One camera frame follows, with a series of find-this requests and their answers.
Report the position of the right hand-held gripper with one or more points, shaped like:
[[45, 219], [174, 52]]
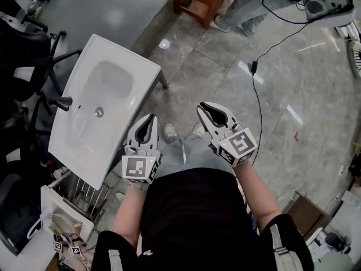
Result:
[[237, 148]]

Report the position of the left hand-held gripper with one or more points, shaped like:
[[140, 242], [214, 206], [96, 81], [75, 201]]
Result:
[[138, 166]]

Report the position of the white ceramic sink basin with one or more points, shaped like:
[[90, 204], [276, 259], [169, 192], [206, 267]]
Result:
[[84, 140]]

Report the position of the person's left forearm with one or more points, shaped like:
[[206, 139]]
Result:
[[127, 216]]

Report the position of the person's right forearm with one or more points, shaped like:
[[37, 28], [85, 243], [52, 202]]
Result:
[[256, 190]]

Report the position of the black sink faucet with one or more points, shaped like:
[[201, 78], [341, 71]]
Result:
[[63, 103]]

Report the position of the person's left shoe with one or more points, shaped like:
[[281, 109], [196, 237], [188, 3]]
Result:
[[170, 133]]

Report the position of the person's right leg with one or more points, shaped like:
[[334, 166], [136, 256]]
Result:
[[203, 154]]

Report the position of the person's leg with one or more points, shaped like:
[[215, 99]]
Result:
[[203, 154], [172, 159]]

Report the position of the person's left leg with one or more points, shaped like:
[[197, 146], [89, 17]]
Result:
[[172, 159]]

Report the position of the person's black shirt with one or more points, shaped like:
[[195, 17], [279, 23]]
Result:
[[197, 222]]

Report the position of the cardboard box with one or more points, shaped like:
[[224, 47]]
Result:
[[307, 216]]

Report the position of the black office chair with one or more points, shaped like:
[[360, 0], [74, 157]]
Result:
[[22, 52], [17, 123], [17, 207]]

